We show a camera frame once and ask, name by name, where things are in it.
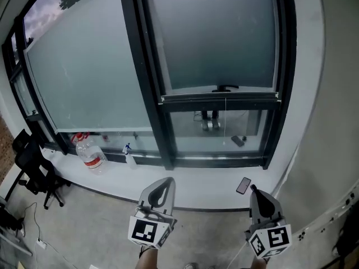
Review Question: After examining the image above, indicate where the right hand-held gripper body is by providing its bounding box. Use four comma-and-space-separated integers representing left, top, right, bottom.
244, 216, 292, 259

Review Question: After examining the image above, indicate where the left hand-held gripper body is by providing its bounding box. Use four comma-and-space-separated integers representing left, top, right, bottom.
128, 199, 178, 249

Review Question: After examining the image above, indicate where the grey roll-up window screen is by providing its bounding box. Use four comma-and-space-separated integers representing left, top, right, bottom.
132, 0, 284, 105

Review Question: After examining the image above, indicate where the person's right forearm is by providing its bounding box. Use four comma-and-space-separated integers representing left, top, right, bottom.
252, 256, 269, 269

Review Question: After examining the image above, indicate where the person's left forearm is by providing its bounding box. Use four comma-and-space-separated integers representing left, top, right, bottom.
139, 247, 159, 269

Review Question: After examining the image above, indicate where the black smartphone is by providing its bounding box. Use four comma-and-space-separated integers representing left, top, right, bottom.
236, 177, 252, 196

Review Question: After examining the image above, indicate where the white spray bottle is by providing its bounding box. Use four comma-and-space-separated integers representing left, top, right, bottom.
122, 142, 139, 170

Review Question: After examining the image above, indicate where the large clear water bottle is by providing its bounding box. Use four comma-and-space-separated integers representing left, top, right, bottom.
71, 132, 109, 175

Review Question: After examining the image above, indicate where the black office chair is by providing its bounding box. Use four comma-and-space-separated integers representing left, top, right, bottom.
12, 128, 71, 210

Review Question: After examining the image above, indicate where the frosted glass panel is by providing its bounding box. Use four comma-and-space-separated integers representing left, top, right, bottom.
23, 0, 154, 135

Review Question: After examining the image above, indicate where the black equipment pile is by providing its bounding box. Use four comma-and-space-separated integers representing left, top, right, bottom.
0, 202, 24, 232

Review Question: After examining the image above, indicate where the white cable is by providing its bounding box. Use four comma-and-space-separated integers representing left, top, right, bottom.
226, 241, 249, 269

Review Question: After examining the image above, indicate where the white pull cord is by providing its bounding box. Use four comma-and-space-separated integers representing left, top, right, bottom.
223, 97, 227, 146

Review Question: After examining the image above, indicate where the thin black floor cable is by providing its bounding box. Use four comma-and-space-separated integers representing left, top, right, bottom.
16, 202, 43, 242

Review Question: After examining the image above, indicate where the black window handle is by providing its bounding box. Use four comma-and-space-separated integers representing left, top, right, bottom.
211, 85, 240, 93

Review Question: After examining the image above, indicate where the black window frame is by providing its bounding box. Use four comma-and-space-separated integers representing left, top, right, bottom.
1, 0, 298, 171

